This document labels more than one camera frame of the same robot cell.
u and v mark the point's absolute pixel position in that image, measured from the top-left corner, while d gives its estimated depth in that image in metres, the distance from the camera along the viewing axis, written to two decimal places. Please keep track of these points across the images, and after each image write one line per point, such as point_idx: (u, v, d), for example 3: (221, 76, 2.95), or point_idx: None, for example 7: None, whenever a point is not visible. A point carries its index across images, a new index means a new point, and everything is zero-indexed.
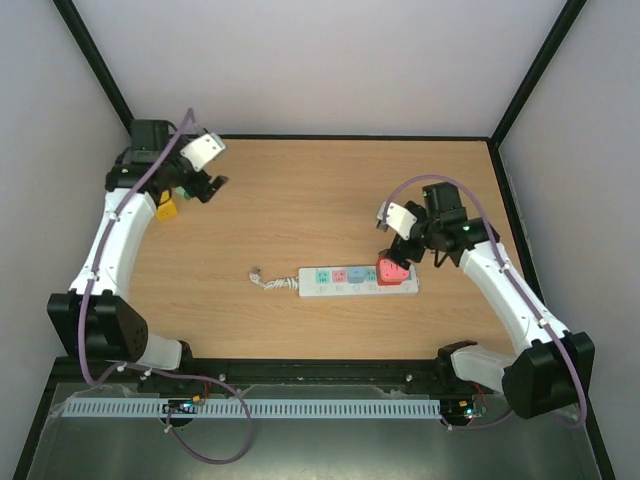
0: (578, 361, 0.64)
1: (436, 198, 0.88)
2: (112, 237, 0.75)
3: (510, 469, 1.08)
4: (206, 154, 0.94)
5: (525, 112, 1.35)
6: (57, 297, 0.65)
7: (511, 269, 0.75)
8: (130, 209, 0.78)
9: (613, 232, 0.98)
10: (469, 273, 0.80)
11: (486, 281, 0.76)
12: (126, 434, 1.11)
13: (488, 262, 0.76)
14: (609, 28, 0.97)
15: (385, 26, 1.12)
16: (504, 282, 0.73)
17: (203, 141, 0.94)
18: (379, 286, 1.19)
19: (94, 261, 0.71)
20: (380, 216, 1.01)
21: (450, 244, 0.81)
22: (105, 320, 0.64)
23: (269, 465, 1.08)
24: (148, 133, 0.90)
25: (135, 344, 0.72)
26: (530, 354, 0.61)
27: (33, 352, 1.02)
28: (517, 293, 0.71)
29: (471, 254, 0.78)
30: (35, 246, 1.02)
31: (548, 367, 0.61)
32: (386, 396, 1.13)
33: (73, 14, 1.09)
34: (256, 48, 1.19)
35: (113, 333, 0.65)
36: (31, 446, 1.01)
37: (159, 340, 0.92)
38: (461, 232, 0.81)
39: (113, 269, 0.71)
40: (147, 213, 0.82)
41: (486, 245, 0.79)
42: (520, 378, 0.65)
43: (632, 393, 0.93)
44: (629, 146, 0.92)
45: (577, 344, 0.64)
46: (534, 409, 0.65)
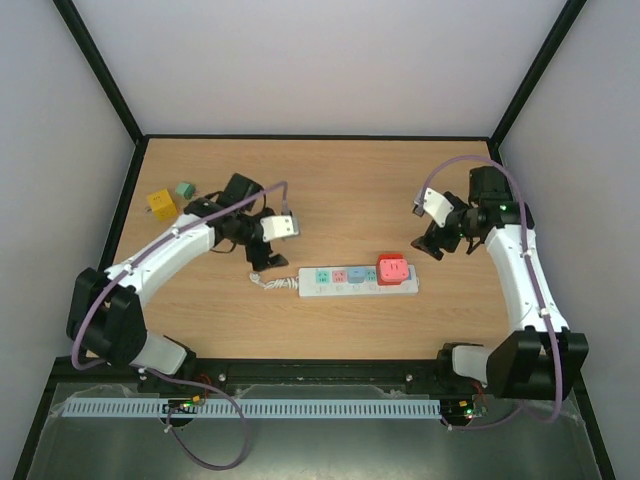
0: (567, 359, 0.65)
1: (481, 181, 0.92)
2: (165, 248, 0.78)
3: (509, 469, 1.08)
4: (279, 231, 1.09)
5: (524, 113, 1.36)
6: (89, 273, 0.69)
7: (531, 256, 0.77)
8: (193, 232, 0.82)
9: (613, 233, 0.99)
10: (493, 254, 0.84)
11: (503, 262, 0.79)
12: (126, 435, 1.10)
13: (511, 245, 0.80)
14: (609, 29, 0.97)
15: (387, 28, 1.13)
16: (521, 267, 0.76)
17: (282, 220, 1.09)
18: (379, 286, 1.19)
19: (139, 258, 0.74)
20: (418, 201, 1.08)
21: (483, 219, 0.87)
22: (114, 311, 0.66)
23: (269, 465, 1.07)
24: (241, 187, 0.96)
25: (128, 349, 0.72)
26: (520, 336, 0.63)
27: (32, 351, 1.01)
28: (529, 278, 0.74)
29: (499, 233, 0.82)
30: (34, 246, 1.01)
31: (535, 352, 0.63)
32: (386, 396, 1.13)
33: (73, 13, 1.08)
34: (257, 48, 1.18)
35: (110, 329, 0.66)
36: (31, 447, 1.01)
37: (159, 343, 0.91)
38: (496, 211, 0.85)
39: (148, 273, 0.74)
40: (203, 246, 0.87)
41: (515, 228, 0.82)
42: (505, 357, 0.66)
43: (632, 392, 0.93)
44: (630, 148, 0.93)
45: (572, 342, 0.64)
46: (509, 390, 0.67)
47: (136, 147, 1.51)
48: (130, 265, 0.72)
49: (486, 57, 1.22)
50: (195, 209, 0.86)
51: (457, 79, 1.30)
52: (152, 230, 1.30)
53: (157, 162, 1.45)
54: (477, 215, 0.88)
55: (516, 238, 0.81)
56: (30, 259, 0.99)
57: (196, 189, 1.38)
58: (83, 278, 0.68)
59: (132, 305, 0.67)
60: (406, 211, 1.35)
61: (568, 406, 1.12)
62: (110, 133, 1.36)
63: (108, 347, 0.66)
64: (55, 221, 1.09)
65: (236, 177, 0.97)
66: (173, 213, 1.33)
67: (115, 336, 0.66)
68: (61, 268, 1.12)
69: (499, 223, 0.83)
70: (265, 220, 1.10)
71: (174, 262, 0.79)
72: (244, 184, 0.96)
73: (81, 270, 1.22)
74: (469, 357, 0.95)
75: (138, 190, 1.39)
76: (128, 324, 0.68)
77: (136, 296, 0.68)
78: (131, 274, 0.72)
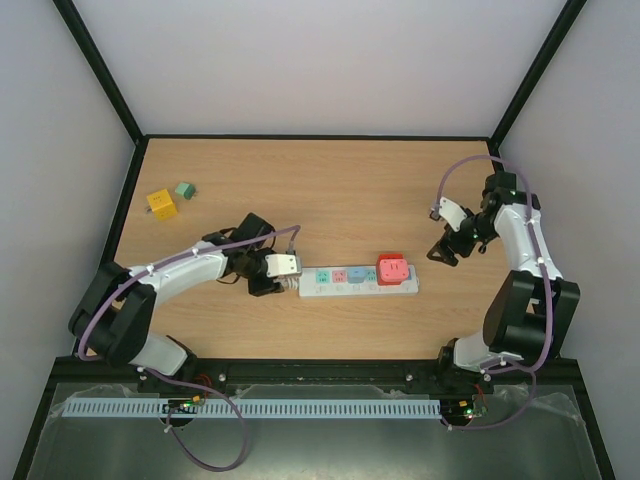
0: (559, 305, 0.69)
1: (498, 176, 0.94)
2: (183, 262, 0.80)
3: (511, 470, 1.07)
4: (283, 268, 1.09)
5: (524, 113, 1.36)
6: (110, 266, 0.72)
7: (535, 225, 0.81)
8: (210, 257, 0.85)
9: (613, 233, 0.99)
10: (499, 228, 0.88)
11: (508, 231, 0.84)
12: (126, 435, 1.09)
13: (516, 215, 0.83)
14: (609, 29, 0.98)
15: (387, 28, 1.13)
16: (524, 234, 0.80)
17: (286, 258, 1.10)
18: (379, 286, 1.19)
19: (160, 264, 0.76)
20: (433, 209, 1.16)
21: (493, 202, 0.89)
22: (129, 306, 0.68)
23: (269, 465, 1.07)
24: (256, 224, 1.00)
25: (131, 350, 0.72)
26: (515, 274, 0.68)
27: (31, 351, 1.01)
28: (529, 240, 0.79)
29: (506, 208, 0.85)
30: (35, 246, 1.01)
31: (528, 289, 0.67)
32: (386, 396, 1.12)
33: (73, 13, 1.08)
34: (256, 48, 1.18)
35: (119, 325, 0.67)
36: (31, 446, 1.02)
37: (161, 343, 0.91)
38: (506, 193, 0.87)
39: (165, 279, 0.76)
40: (212, 274, 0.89)
41: (522, 206, 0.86)
42: (500, 299, 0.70)
43: (631, 391, 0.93)
44: (629, 147, 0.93)
45: (565, 289, 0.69)
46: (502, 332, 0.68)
47: (136, 147, 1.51)
48: (153, 267, 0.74)
49: (486, 56, 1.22)
50: (210, 240, 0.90)
51: (457, 79, 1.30)
52: (152, 230, 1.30)
53: (157, 162, 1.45)
54: (488, 199, 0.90)
55: (521, 211, 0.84)
56: (30, 259, 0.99)
57: (196, 189, 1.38)
58: (103, 271, 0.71)
59: (145, 305, 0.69)
60: (406, 211, 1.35)
61: (567, 406, 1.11)
62: (111, 134, 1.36)
63: (112, 343, 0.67)
64: (55, 221, 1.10)
65: (252, 216, 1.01)
66: (173, 213, 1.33)
67: (122, 332, 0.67)
68: (61, 267, 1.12)
69: (506, 202, 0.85)
70: (270, 258, 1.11)
71: (188, 279, 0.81)
72: (258, 223, 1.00)
73: (81, 270, 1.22)
74: (465, 355, 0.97)
75: (138, 190, 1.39)
76: (139, 322, 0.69)
77: (154, 295, 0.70)
78: (150, 276, 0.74)
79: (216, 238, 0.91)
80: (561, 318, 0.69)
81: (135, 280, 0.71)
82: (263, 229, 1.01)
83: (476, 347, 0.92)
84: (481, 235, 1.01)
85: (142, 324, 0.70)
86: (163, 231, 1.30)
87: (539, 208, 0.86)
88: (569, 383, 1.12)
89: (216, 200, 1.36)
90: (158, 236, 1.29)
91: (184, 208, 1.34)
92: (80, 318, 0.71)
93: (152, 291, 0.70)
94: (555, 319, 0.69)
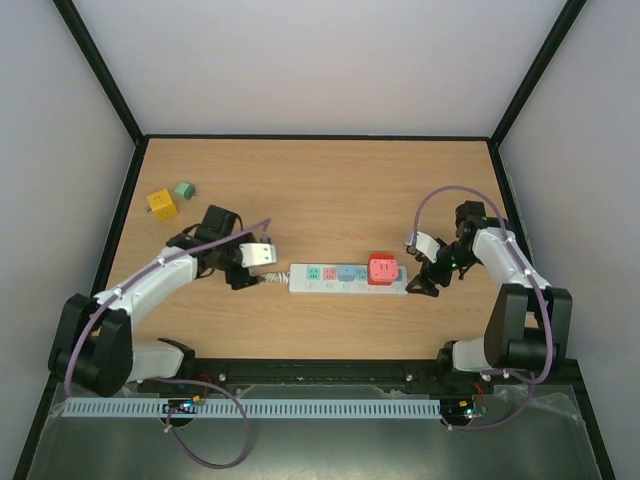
0: (554, 314, 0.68)
1: (466, 207, 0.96)
2: (150, 275, 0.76)
3: (510, 470, 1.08)
4: (258, 258, 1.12)
5: (524, 112, 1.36)
6: (77, 298, 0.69)
7: (513, 243, 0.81)
8: (179, 262, 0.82)
9: (612, 235, 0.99)
10: (480, 252, 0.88)
11: (489, 253, 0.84)
12: (126, 434, 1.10)
13: (493, 236, 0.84)
14: (607, 29, 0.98)
15: (385, 30, 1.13)
16: (504, 252, 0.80)
17: (261, 247, 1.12)
18: (369, 286, 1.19)
19: (128, 282, 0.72)
20: (409, 243, 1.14)
21: (467, 230, 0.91)
22: (105, 335, 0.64)
23: (269, 465, 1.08)
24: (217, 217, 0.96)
25: (118, 376, 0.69)
26: (509, 288, 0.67)
27: (32, 352, 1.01)
28: (510, 256, 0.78)
29: (481, 232, 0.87)
30: (34, 248, 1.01)
31: (524, 302, 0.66)
32: (386, 396, 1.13)
33: (74, 14, 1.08)
34: (258, 49, 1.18)
35: (103, 356, 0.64)
36: (31, 446, 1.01)
37: (153, 354, 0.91)
38: (477, 220, 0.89)
39: (137, 298, 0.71)
40: (186, 277, 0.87)
41: (496, 229, 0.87)
42: (496, 316, 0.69)
43: (630, 390, 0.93)
44: (628, 147, 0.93)
45: (557, 296, 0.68)
46: (505, 351, 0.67)
47: (136, 147, 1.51)
48: (120, 289, 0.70)
49: (486, 56, 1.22)
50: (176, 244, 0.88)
51: (457, 80, 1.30)
52: (152, 230, 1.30)
53: (157, 162, 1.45)
54: (462, 227, 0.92)
55: (497, 232, 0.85)
56: (29, 260, 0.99)
57: (196, 189, 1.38)
58: (71, 303, 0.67)
59: (122, 329, 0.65)
60: (406, 210, 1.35)
61: (567, 406, 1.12)
62: (110, 134, 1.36)
63: (97, 376, 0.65)
64: (55, 222, 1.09)
65: (213, 208, 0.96)
66: (173, 214, 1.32)
67: (104, 363, 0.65)
68: (61, 268, 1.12)
69: (481, 227, 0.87)
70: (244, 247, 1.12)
71: (159, 292, 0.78)
72: (221, 214, 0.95)
73: (82, 270, 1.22)
74: (465, 357, 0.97)
75: (138, 190, 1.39)
76: (120, 350, 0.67)
77: (128, 319, 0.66)
78: (120, 299, 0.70)
79: (181, 239, 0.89)
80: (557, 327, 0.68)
81: (106, 308, 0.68)
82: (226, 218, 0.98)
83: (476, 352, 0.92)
84: (460, 263, 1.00)
85: (125, 347, 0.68)
86: (163, 231, 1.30)
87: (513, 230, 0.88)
88: (569, 383, 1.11)
89: (216, 200, 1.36)
90: (158, 236, 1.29)
91: (184, 208, 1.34)
92: (59, 357, 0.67)
93: (126, 315, 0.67)
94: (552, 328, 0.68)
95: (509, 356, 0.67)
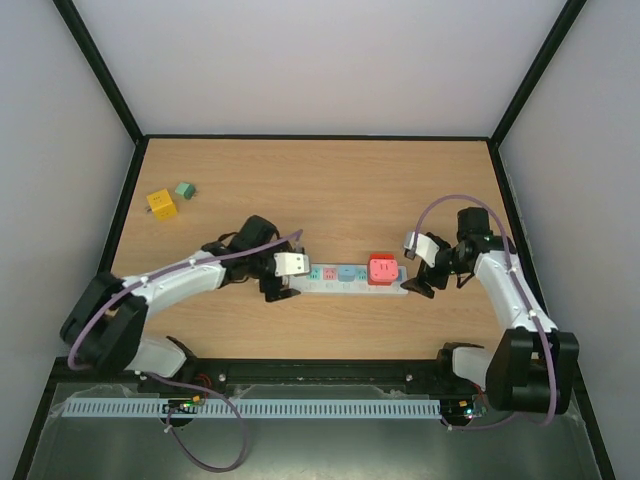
0: (559, 360, 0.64)
1: (466, 218, 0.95)
2: (177, 272, 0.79)
3: (510, 470, 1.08)
4: (291, 269, 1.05)
5: (525, 112, 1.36)
6: (103, 277, 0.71)
7: (517, 272, 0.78)
8: (208, 267, 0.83)
9: (612, 235, 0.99)
10: (482, 278, 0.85)
11: (492, 281, 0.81)
12: (126, 434, 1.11)
13: (496, 264, 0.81)
14: (608, 28, 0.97)
15: (385, 30, 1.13)
16: (508, 283, 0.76)
17: (293, 258, 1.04)
18: (369, 286, 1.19)
19: (155, 275, 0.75)
20: (410, 246, 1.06)
21: (468, 251, 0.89)
22: (120, 316, 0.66)
23: (269, 465, 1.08)
24: (255, 229, 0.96)
25: (118, 363, 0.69)
26: (513, 335, 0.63)
27: (32, 352, 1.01)
28: (515, 290, 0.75)
29: (484, 257, 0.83)
30: (35, 248, 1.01)
31: (528, 351, 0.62)
32: (386, 396, 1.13)
33: (74, 14, 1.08)
34: (257, 49, 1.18)
35: (109, 336, 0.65)
36: (31, 446, 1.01)
37: (158, 350, 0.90)
38: (480, 241, 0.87)
39: (159, 290, 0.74)
40: (209, 284, 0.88)
41: (499, 253, 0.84)
42: (500, 359, 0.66)
43: (630, 390, 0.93)
44: (628, 146, 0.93)
45: (563, 341, 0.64)
46: (507, 396, 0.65)
47: (136, 147, 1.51)
48: (146, 278, 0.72)
49: (486, 56, 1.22)
50: (210, 250, 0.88)
51: (457, 80, 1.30)
52: (152, 230, 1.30)
53: (157, 162, 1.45)
54: (464, 247, 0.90)
55: (500, 258, 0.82)
56: (29, 260, 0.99)
57: (196, 189, 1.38)
58: (100, 279, 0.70)
59: (138, 316, 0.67)
60: (406, 211, 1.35)
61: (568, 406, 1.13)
62: (110, 133, 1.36)
63: (99, 358, 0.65)
64: (55, 222, 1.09)
65: (252, 220, 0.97)
66: (173, 214, 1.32)
67: (111, 346, 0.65)
68: (61, 268, 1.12)
69: (483, 250, 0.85)
70: (278, 255, 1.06)
71: (182, 291, 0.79)
72: (258, 227, 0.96)
73: (82, 270, 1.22)
74: (468, 362, 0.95)
75: (138, 190, 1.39)
76: (131, 335, 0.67)
77: (145, 307, 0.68)
78: (143, 287, 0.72)
79: (215, 246, 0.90)
80: (563, 371, 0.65)
81: (128, 291, 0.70)
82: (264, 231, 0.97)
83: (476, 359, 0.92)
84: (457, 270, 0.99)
85: (133, 335, 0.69)
86: (163, 232, 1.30)
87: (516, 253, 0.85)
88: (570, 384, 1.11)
89: (216, 200, 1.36)
90: (158, 237, 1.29)
91: (184, 208, 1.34)
92: (71, 329, 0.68)
93: (144, 303, 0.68)
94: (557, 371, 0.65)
95: (512, 400, 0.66)
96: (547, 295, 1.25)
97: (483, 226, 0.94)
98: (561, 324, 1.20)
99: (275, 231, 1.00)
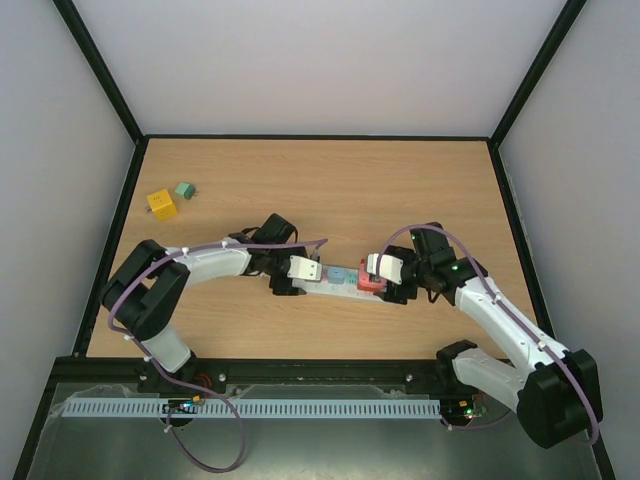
0: (584, 380, 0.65)
1: (424, 240, 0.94)
2: (212, 250, 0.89)
3: (510, 470, 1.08)
4: (304, 269, 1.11)
5: (525, 112, 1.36)
6: (149, 244, 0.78)
7: (503, 300, 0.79)
8: (236, 251, 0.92)
9: (613, 233, 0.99)
10: (467, 310, 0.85)
11: (482, 315, 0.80)
12: (126, 435, 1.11)
13: (480, 295, 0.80)
14: (608, 27, 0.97)
15: (385, 30, 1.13)
16: (501, 314, 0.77)
17: (308, 264, 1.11)
18: (358, 290, 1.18)
19: (194, 249, 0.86)
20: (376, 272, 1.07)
21: (443, 284, 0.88)
22: (162, 281, 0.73)
23: (269, 465, 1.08)
24: (278, 226, 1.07)
25: (156, 328, 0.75)
26: (537, 376, 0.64)
27: (33, 352, 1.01)
28: (511, 322, 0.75)
29: (463, 291, 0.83)
30: (35, 247, 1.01)
31: (555, 386, 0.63)
32: (386, 396, 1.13)
33: (73, 13, 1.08)
34: (259, 48, 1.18)
35: (152, 299, 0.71)
36: (31, 446, 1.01)
37: (172, 340, 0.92)
38: (450, 273, 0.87)
39: (197, 263, 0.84)
40: (234, 270, 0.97)
41: (475, 280, 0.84)
42: (531, 403, 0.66)
43: (630, 390, 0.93)
44: (628, 145, 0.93)
45: (580, 362, 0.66)
46: (552, 434, 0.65)
47: (136, 147, 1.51)
48: (187, 249, 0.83)
49: (486, 56, 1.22)
50: (236, 238, 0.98)
51: (458, 79, 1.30)
52: (153, 230, 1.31)
53: (156, 162, 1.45)
54: (437, 281, 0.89)
55: (481, 288, 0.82)
56: (30, 258, 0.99)
57: (196, 189, 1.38)
58: (143, 247, 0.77)
59: (179, 282, 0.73)
60: (406, 210, 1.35)
61: None
62: (110, 134, 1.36)
63: (140, 316, 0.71)
64: (55, 221, 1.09)
65: (274, 217, 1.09)
66: (173, 214, 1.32)
67: (153, 306, 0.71)
68: (61, 267, 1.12)
69: (459, 284, 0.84)
70: (294, 257, 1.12)
71: (215, 268, 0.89)
72: (281, 224, 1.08)
73: (82, 270, 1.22)
74: (480, 375, 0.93)
75: (138, 190, 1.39)
76: (171, 299, 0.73)
77: (187, 273, 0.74)
78: (184, 257, 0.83)
79: (240, 237, 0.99)
80: (590, 389, 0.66)
81: (171, 258, 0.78)
82: (285, 230, 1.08)
83: (490, 371, 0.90)
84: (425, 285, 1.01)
85: (172, 302, 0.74)
86: (163, 232, 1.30)
87: (487, 271, 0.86)
88: None
89: (216, 200, 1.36)
90: (158, 237, 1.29)
91: (185, 208, 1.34)
92: (112, 292, 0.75)
93: (186, 269, 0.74)
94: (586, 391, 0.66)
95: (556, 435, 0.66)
96: (548, 295, 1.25)
97: (443, 246, 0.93)
98: (561, 324, 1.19)
99: (294, 230, 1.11)
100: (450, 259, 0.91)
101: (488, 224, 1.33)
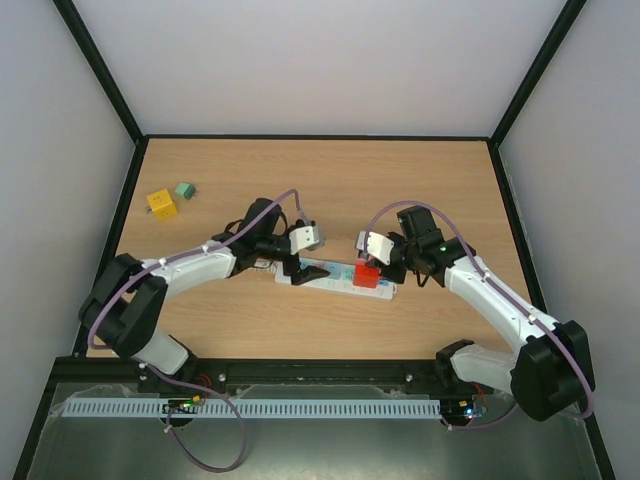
0: (575, 350, 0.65)
1: (411, 223, 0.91)
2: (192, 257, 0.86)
3: (511, 471, 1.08)
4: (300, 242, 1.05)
5: (525, 111, 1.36)
6: (125, 259, 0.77)
7: (492, 277, 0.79)
8: (219, 255, 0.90)
9: (613, 231, 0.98)
10: (456, 290, 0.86)
11: (473, 294, 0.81)
12: (125, 435, 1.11)
13: (469, 274, 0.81)
14: (608, 25, 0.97)
15: (385, 29, 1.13)
16: (491, 292, 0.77)
17: (302, 231, 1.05)
18: (354, 285, 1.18)
19: (172, 258, 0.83)
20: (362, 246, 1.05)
21: (432, 266, 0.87)
22: (140, 297, 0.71)
23: (269, 465, 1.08)
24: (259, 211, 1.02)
25: (139, 343, 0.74)
26: (529, 349, 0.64)
27: (33, 351, 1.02)
28: (502, 296, 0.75)
29: (452, 271, 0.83)
30: (34, 245, 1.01)
31: (547, 358, 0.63)
32: (386, 396, 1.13)
33: (74, 13, 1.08)
34: (262, 49, 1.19)
35: (131, 316, 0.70)
36: (30, 446, 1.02)
37: (164, 343, 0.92)
38: (439, 254, 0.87)
39: (177, 273, 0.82)
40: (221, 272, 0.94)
41: (465, 260, 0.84)
42: (523, 375, 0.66)
43: (629, 389, 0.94)
44: (628, 142, 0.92)
45: (570, 333, 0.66)
46: (545, 405, 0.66)
47: (136, 147, 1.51)
48: (165, 260, 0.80)
49: (486, 57, 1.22)
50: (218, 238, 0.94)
51: (458, 79, 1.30)
52: (153, 230, 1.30)
53: (157, 162, 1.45)
54: (426, 264, 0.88)
55: (472, 266, 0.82)
56: (30, 257, 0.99)
57: (196, 189, 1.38)
58: (117, 263, 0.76)
59: (158, 296, 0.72)
60: None
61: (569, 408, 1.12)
62: (110, 134, 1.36)
63: (121, 333, 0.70)
64: (54, 221, 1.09)
65: (258, 202, 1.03)
66: (173, 213, 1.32)
67: (133, 323, 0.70)
68: (61, 267, 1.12)
69: (449, 265, 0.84)
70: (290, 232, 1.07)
71: (198, 275, 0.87)
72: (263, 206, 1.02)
73: (82, 270, 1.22)
74: (478, 367, 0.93)
75: (138, 190, 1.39)
76: (150, 313, 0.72)
77: (165, 287, 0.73)
78: (162, 269, 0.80)
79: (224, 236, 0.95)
80: (581, 359, 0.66)
81: (148, 271, 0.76)
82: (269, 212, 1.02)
83: (483, 363, 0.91)
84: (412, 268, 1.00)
85: (152, 316, 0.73)
86: (162, 231, 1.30)
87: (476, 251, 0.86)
88: None
89: (216, 200, 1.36)
90: (158, 237, 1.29)
91: (184, 208, 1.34)
92: (90, 309, 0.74)
93: (163, 282, 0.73)
94: (578, 362, 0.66)
95: (550, 406, 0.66)
96: (549, 294, 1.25)
97: (430, 227, 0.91)
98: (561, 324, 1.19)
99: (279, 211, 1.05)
100: (438, 241, 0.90)
101: (488, 224, 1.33)
